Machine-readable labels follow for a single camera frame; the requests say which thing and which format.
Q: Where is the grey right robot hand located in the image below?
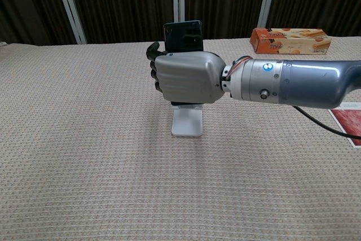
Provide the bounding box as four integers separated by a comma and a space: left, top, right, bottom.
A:
146, 42, 227, 104

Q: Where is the black smartphone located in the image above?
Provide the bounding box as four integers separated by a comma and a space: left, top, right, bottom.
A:
162, 20, 204, 52

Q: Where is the white phone stand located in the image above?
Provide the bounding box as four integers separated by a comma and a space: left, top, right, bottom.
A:
171, 102, 204, 137

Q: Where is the dark brown curtain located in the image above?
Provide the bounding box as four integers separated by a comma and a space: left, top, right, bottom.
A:
0, 0, 361, 46

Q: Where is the orange biscuit box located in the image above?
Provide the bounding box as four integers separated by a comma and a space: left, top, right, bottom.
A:
250, 27, 332, 55

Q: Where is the beige woven tablecloth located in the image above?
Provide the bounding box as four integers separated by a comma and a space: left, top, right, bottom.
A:
0, 36, 361, 241

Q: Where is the red and white card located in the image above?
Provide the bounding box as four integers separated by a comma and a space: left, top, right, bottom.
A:
327, 101, 361, 148

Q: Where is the black cable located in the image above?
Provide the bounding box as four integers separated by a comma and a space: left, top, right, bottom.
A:
292, 106, 361, 141

